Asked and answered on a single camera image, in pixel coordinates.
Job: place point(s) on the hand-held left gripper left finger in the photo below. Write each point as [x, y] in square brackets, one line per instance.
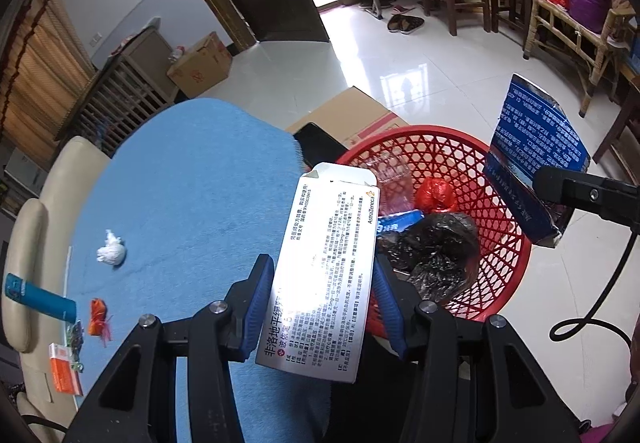
[257, 308]

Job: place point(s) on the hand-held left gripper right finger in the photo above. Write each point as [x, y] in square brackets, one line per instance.
[390, 313]

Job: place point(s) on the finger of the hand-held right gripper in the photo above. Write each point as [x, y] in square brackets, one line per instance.
[565, 188]

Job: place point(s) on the large blue snack packet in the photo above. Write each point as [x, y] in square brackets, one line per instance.
[530, 133]

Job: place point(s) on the white medicine box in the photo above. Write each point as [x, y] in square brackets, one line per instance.
[320, 283]

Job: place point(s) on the black plastic bag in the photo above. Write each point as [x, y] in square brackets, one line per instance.
[435, 253]

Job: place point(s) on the red plastic basket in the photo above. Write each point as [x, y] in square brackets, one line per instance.
[505, 253]

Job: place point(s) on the dark wooden table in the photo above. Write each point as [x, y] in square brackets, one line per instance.
[625, 123]

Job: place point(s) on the small blue packet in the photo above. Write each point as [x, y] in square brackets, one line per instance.
[395, 223]

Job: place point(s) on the red plastic bag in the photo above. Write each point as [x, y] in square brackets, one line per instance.
[435, 195]

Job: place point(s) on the clear plastic wrapper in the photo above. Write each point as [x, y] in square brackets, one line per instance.
[397, 183]

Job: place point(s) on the blue tablecloth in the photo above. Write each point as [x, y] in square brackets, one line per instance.
[200, 183]

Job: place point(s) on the white crumpled tissue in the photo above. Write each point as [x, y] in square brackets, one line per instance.
[111, 250]

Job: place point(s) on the orange wrapper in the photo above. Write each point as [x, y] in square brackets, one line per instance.
[97, 315]

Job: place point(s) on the wicker armchair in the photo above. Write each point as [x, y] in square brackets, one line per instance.
[550, 23]

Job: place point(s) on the black flat object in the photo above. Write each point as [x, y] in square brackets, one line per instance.
[320, 145]

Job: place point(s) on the dark crumpled wrapper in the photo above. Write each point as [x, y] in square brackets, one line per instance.
[76, 335]

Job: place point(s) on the green candy wrapper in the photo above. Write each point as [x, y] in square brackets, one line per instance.
[77, 365]

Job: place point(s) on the cardboard box with red stripe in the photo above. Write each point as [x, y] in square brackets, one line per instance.
[355, 115]

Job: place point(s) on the orange box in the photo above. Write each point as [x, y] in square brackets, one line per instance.
[62, 368]

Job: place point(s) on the blue thermos bottle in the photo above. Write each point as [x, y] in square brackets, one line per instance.
[42, 298]

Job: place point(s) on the dark slipper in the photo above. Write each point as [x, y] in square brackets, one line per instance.
[396, 23]
[414, 24]

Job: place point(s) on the cream leather sofa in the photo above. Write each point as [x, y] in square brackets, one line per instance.
[30, 243]

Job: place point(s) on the cardboard box with red print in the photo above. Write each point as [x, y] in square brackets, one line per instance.
[197, 68]

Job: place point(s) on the pink cloth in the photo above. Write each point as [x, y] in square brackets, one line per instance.
[610, 433]

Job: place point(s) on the wooden slatted crib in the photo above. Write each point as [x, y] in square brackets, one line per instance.
[125, 93]

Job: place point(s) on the white storage box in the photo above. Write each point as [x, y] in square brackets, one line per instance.
[27, 168]

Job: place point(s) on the brown curtain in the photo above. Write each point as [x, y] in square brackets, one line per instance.
[35, 68]

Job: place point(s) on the white wall socket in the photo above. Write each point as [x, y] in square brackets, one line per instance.
[95, 40]

